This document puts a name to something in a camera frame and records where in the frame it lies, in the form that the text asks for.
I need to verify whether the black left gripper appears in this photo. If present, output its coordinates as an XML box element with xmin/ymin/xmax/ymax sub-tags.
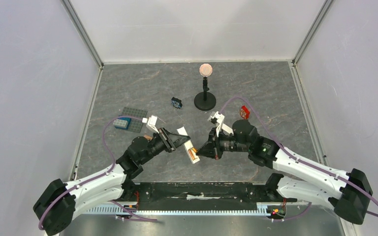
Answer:
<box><xmin>139</xmin><ymin>126</ymin><xmax>190</xmax><ymax>165</ymax></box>

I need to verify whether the white remote control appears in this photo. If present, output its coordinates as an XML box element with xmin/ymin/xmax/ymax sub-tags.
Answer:
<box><xmin>177</xmin><ymin>126</ymin><xmax>200</xmax><ymax>164</ymax></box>

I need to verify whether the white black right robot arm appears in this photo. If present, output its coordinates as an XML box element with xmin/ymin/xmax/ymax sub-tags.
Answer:
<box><xmin>197</xmin><ymin>120</ymin><xmax>373</xmax><ymax>225</ymax></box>

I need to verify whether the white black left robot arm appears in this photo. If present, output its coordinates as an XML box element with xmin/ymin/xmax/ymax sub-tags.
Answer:
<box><xmin>33</xmin><ymin>128</ymin><xmax>190</xmax><ymax>236</ymax></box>

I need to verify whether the small black blue block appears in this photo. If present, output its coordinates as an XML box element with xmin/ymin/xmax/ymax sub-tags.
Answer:
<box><xmin>171</xmin><ymin>97</ymin><xmax>183</xmax><ymax>109</ymax></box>

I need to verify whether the black round stand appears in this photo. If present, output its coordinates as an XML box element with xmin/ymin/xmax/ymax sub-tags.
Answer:
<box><xmin>194</xmin><ymin>77</ymin><xmax>216</xmax><ymax>111</ymax></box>

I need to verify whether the grey lego baseplate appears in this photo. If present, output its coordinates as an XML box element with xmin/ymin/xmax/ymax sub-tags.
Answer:
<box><xmin>121</xmin><ymin>107</ymin><xmax>148</xmax><ymax>133</ymax></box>

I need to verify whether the small red toy block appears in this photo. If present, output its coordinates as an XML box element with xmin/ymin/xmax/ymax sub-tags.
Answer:
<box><xmin>239</xmin><ymin>105</ymin><xmax>250</xmax><ymax>119</ymax></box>

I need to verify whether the blue grey lego brick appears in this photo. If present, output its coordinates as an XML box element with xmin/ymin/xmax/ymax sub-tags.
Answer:
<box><xmin>113</xmin><ymin>117</ymin><xmax>132</xmax><ymax>130</ymax></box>

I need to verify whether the pink ball on stand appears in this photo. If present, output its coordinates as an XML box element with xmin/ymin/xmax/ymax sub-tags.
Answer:
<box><xmin>199</xmin><ymin>63</ymin><xmax>213</xmax><ymax>77</ymax></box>

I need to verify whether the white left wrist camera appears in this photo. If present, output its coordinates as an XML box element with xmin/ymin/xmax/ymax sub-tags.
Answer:
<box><xmin>146</xmin><ymin>115</ymin><xmax>159</xmax><ymax>133</ymax></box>

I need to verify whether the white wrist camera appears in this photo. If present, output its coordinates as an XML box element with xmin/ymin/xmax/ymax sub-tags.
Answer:
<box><xmin>146</xmin><ymin>115</ymin><xmax>159</xmax><ymax>133</ymax></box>
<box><xmin>208</xmin><ymin>111</ymin><xmax>233</xmax><ymax>137</ymax></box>

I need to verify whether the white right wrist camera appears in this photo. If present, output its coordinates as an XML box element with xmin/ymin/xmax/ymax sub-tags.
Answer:
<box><xmin>208</xmin><ymin>111</ymin><xmax>233</xmax><ymax>137</ymax></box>

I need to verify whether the tan wooden bracket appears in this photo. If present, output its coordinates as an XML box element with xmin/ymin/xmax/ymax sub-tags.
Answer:
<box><xmin>143</xmin><ymin>135</ymin><xmax>153</xmax><ymax>141</ymax></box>

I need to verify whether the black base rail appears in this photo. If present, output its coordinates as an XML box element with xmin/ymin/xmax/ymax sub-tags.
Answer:
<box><xmin>118</xmin><ymin>182</ymin><xmax>284</xmax><ymax>211</ymax></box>

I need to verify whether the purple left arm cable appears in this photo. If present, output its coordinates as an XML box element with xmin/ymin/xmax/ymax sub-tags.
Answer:
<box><xmin>38</xmin><ymin>116</ymin><xmax>158</xmax><ymax>231</ymax></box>

